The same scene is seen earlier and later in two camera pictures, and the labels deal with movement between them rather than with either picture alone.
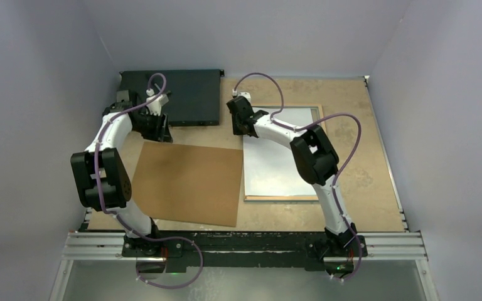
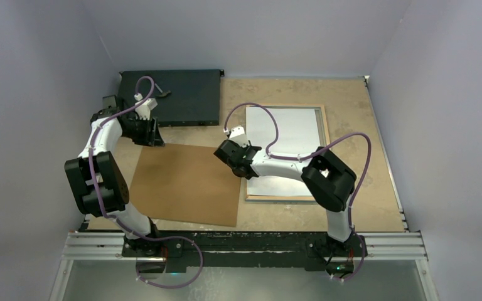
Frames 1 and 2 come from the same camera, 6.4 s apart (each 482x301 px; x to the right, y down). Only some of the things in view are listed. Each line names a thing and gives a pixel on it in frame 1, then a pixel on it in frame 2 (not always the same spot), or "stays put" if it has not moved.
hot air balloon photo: (269, 167) stays put
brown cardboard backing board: (188, 183) stays put
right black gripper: (237, 130) -> (244, 147)
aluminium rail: (109, 245) stays put
